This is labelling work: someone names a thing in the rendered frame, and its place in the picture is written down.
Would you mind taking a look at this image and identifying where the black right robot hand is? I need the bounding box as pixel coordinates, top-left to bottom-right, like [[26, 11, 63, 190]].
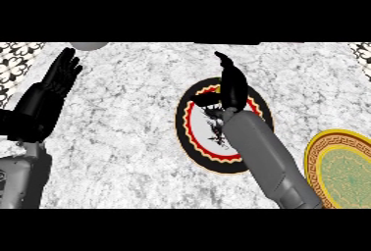
[[190, 50, 252, 113]]

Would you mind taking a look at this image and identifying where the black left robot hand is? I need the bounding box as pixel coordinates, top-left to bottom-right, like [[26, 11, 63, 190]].
[[39, 47, 85, 100]]

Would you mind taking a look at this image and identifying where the black red white plate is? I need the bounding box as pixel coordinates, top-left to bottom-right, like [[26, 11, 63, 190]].
[[175, 76, 275, 176]]

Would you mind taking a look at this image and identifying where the yellow green patterned plate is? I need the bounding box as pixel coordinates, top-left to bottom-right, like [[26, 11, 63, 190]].
[[304, 128, 371, 210]]

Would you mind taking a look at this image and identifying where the grey round object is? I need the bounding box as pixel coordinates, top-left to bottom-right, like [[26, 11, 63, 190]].
[[68, 41, 111, 52]]

